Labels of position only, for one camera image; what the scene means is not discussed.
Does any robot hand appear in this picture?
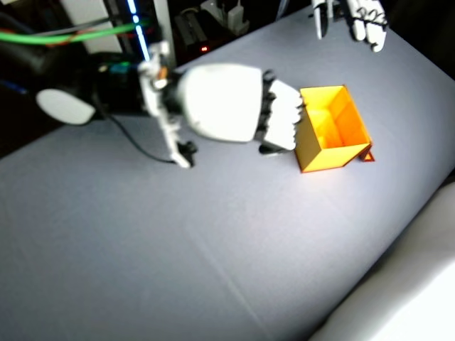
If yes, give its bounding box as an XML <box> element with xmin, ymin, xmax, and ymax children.
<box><xmin>177</xmin><ymin>63</ymin><xmax>305</xmax><ymax>156</ymax></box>
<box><xmin>311</xmin><ymin>0</ymin><xmax>389</xmax><ymax>53</ymax></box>

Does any yellow box cover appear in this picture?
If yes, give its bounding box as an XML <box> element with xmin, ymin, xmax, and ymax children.
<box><xmin>294</xmin><ymin>84</ymin><xmax>373</xmax><ymax>174</ymax></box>

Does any black device with red light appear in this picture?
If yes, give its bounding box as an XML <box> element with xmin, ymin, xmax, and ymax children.
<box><xmin>173</xmin><ymin>9</ymin><xmax>230</xmax><ymax>64</ymax></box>

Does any blue light strip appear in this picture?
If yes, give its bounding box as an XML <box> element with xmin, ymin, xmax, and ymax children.
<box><xmin>126</xmin><ymin>0</ymin><xmax>152</xmax><ymax>62</ymax></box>

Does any grey table cloth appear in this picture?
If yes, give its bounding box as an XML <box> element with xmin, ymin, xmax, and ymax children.
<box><xmin>0</xmin><ymin>3</ymin><xmax>455</xmax><ymax>341</ymax></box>

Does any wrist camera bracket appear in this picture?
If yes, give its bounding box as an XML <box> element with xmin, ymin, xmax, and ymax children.
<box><xmin>137</xmin><ymin>40</ymin><xmax>198</xmax><ymax>168</ymax></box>

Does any thin black cable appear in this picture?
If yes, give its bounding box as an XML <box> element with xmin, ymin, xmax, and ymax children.
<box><xmin>106</xmin><ymin>115</ymin><xmax>177</xmax><ymax>165</ymax></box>

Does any white upright post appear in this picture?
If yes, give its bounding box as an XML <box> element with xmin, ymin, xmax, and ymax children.
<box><xmin>152</xmin><ymin>0</ymin><xmax>178</xmax><ymax>68</ymax></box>

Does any green cable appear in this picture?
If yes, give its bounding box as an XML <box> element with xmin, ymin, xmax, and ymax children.
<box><xmin>0</xmin><ymin>19</ymin><xmax>154</xmax><ymax>46</ymax></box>

